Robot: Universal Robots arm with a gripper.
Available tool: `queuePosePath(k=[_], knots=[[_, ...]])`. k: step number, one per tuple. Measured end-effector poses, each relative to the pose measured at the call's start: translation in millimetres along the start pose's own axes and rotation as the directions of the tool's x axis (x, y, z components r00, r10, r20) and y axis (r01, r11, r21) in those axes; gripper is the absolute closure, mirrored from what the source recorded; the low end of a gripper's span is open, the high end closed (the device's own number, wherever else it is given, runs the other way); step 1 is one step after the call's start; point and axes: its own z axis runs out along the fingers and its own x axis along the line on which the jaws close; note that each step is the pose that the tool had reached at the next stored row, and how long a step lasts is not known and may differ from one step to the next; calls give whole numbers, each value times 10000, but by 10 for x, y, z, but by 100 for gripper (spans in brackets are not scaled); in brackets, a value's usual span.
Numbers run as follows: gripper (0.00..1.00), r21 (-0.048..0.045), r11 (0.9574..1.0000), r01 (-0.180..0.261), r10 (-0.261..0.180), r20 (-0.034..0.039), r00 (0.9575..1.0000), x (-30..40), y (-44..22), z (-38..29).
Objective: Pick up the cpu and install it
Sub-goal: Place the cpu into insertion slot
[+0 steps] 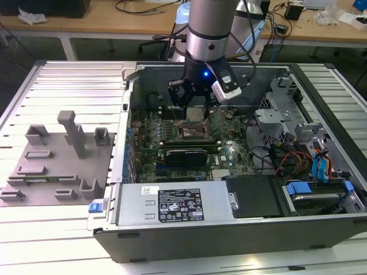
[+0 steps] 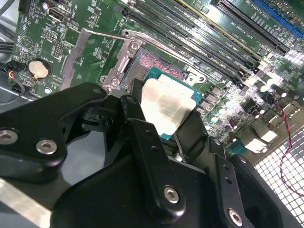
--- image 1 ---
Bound silver power supply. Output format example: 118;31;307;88
116;183;240;227

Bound black RAM slot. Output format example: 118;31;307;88
159;111;213;116
159;143;221;147
159;115;213;120
159;138;222;142
159;107;213;113
158;145;221;150
159;140;222;144
159;104;213;109

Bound silver metal disk bay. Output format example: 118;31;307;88
253;76;342;161

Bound small black cube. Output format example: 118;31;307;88
284;3;304;21

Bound black graphics card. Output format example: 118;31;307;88
163;147;209;168

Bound black wire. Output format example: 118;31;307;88
243;114;278;175

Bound open black PC case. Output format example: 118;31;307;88
85;61;367;264

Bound silver chipset heatsink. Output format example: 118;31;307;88
211;168;231;180

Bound clear plastic bags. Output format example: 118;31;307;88
313;5;355;27

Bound grey parts rack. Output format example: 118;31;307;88
0;110;115;207

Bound CPU socket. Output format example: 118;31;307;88
176;119;212;141

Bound white flat device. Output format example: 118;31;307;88
303;0;336;9

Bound black cylinder component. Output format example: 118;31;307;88
146;93;160;111

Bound green RAM stick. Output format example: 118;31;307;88
24;176;61;183

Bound crumpled clear plastic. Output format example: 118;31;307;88
17;7;48;24

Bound hard disk in blue carrier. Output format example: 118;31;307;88
282;179;361;217

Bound black desktop box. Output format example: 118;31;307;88
259;0;272;21

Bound blue flat data wire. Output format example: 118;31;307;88
320;151;331;184
311;151;322;184

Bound white box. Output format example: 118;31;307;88
353;16;367;31

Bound yellow power wire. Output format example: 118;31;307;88
295;154;312;172

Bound metal socket cover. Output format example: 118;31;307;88
206;99;223;136

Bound black camera cable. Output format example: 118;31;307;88
236;0;259;88
151;33;188;62

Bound red power wire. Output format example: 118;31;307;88
276;151;309;174

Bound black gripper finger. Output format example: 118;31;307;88
167;78;196;119
200;88;221;119

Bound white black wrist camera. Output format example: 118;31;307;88
211;68;243;100

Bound green motherboard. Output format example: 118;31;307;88
127;107;259;184

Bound wooden desk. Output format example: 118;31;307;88
0;0;190;62
257;0;367;58

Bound wide black box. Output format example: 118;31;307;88
0;0;92;18

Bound silver CPU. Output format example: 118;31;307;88
186;108;205;121

